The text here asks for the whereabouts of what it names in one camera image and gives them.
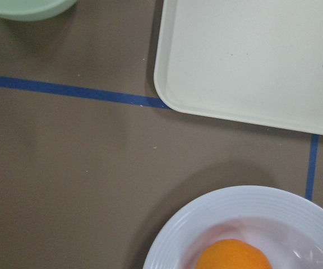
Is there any orange fruit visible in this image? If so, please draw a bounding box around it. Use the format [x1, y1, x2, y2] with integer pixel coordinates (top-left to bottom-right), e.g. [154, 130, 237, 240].
[195, 239, 272, 269]

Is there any cream bear tray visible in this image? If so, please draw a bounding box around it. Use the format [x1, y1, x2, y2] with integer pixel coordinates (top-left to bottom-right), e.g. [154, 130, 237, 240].
[154, 1, 323, 135]

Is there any white round plate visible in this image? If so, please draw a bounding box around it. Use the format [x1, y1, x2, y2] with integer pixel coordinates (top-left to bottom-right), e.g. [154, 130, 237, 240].
[144, 185, 323, 268]

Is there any green bowl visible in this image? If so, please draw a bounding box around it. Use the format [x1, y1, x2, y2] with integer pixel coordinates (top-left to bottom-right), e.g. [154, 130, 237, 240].
[0, 0, 77, 21]

